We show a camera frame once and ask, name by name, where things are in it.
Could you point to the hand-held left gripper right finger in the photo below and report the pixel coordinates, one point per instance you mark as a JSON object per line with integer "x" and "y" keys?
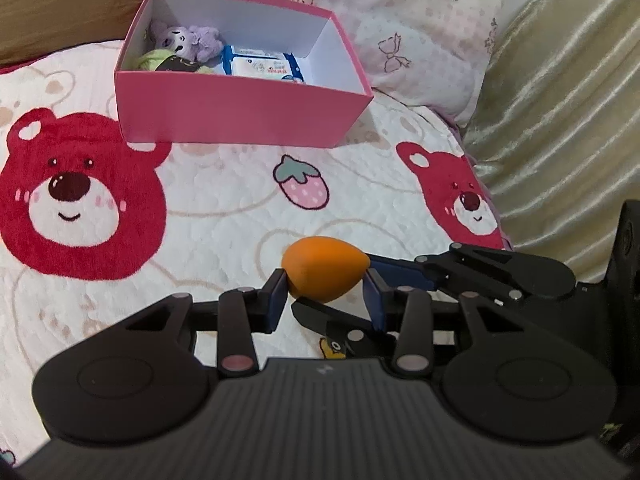
{"x": 374, "y": 305}

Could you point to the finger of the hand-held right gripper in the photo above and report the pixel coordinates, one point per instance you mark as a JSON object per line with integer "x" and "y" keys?
{"x": 400, "y": 272}
{"x": 325, "y": 312}

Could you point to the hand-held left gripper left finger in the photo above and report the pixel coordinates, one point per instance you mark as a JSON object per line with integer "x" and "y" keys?
{"x": 277, "y": 300}

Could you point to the orange egg-shaped sponge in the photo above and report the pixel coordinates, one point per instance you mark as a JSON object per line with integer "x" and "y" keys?
{"x": 320, "y": 265}

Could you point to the pink cardboard box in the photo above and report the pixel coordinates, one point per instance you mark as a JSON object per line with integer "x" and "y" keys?
{"x": 225, "y": 115}

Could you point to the green yarn ball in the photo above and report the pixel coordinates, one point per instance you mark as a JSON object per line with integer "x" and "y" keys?
{"x": 150, "y": 57}

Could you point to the purple plush toy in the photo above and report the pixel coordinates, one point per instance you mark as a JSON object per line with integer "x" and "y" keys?
{"x": 192, "y": 37}

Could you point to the red bear printed blanket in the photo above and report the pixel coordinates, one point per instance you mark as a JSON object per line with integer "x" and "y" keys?
{"x": 210, "y": 210}

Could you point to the gold striped quilt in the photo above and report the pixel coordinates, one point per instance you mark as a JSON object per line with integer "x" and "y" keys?
{"x": 565, "y": 110}

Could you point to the pink checked pillow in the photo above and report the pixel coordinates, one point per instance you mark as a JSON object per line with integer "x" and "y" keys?
{"x": 410, "y": 35}

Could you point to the brown pillow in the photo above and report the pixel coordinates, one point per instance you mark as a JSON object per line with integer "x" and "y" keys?
{"x": 60, "y": 10}

